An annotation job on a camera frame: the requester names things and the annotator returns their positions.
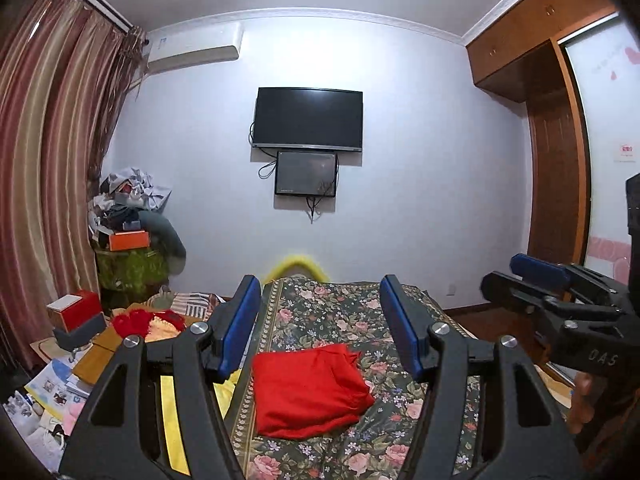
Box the striped curtain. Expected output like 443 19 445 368
1 0 145 370

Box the black wall television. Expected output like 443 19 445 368
252 87 363 152

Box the crumpled grey clothes pile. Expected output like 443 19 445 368
88 167 172 235

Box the wooden wardrobe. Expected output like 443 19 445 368
464 0 615 263

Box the yellow curved object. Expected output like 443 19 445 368
262 255 330 283

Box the yellow garment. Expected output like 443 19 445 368
160 370 241 476

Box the dark grey cushion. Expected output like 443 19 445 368
138 209 186 275

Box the orange box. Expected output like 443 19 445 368
108 230 151 252

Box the small wall monitor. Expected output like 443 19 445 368
274 151 338 198

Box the white air conditioner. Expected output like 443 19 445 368
146 22 244 74

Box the red zip jacket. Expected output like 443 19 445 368
252 344 374 440

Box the white sliding wardrobe door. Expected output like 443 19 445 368
561 15 639 283

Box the red plush toy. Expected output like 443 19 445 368
112 309 186 342

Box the floral bed cover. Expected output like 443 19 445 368
224 274 484 480

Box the red and white box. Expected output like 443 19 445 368
46 290 102 333

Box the person's right hand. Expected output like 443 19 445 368
566 372 594 434

